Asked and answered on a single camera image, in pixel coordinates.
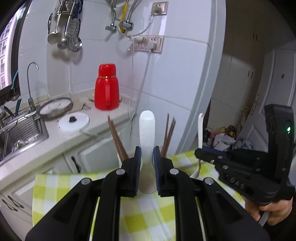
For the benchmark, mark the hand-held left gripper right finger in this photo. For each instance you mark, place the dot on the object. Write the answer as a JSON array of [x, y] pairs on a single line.
[[157, 171]]

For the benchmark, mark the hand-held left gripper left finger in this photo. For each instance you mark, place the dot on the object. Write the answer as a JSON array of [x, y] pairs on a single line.
[[138, 171]]

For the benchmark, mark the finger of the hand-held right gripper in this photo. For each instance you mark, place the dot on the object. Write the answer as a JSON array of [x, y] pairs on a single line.
[[208, 154]]

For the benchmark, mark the white plastic spoon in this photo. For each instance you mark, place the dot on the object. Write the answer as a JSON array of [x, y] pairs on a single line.
[[200, 129]]

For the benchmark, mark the white rice paddle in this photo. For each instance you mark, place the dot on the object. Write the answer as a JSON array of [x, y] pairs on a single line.
[[147, 134]]

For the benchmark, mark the brown wooden chopstick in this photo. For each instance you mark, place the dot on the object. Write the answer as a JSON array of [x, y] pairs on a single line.
[[166, 132], [168, 143], [170, 134], [120, 143], [114, 132]]

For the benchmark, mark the person's right hand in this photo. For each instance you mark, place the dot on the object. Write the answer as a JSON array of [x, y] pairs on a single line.
[[279, 210]]

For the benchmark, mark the pile of clothes and bags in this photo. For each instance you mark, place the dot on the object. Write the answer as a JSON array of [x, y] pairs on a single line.
[[229, 139]]

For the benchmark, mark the yellow checkered tablecloth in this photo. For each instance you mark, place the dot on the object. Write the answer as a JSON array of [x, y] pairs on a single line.
[[143, 217]]

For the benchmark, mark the white kitchen cabinet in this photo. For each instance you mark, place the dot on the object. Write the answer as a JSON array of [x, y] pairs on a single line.
[[69, 153]]

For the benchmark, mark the white lid with black knob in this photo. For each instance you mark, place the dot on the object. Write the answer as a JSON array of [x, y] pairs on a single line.
[[74, 121]]

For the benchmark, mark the beige dish rag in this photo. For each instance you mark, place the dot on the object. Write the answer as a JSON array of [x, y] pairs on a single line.
[[86, 105]]

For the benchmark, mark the red thermos jug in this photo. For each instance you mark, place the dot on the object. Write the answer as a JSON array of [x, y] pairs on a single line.
[[105, 92]]

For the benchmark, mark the white wardrobe doors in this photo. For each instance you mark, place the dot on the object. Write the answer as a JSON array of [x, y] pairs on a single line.
[[242, 69]]

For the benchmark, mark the round steel-rimmed lid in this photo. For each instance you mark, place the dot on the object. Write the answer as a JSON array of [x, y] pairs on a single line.
[[55, 107]]

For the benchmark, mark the white power plug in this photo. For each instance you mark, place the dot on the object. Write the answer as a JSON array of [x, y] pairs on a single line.
[[153, 46]]

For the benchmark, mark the steel sink drain rack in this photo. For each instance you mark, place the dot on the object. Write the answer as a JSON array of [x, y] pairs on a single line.
[[23, 126]]

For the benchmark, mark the stainless steel sink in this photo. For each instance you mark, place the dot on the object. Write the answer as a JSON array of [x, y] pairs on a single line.
[[13, 143]]

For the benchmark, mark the white charger plug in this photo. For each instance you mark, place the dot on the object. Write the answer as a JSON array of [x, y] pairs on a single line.
[[138, 39]]

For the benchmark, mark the thin gooseneck water faucet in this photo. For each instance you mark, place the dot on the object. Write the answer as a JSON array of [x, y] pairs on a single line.
[[30, 88]]

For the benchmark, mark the steel skimmer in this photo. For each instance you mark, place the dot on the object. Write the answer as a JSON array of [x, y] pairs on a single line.
[[75, 44]]

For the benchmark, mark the steel water valve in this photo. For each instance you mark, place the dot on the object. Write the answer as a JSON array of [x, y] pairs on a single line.
[[126, 24], [111, 27]]

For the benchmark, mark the steel serving spoon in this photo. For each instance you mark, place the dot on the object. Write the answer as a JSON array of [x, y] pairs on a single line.
[[62, 44]]

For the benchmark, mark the steel grater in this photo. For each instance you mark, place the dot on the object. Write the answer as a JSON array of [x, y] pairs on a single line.
[[71, 27]]

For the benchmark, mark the steel ladle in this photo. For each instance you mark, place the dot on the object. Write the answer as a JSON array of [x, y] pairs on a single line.
[[53, 37]]

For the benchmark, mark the dark framed window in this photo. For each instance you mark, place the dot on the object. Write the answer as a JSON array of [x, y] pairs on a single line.
[[16, 46]]

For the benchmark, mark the wide wall socket panel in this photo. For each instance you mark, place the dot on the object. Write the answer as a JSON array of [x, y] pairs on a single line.
[[148, 44]]

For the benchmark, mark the small wall socket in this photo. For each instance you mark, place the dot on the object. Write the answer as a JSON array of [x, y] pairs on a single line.
[[159, 8]]

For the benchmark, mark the steel wall utensil rack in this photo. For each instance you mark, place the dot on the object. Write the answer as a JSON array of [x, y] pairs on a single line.
[[67, 4]]

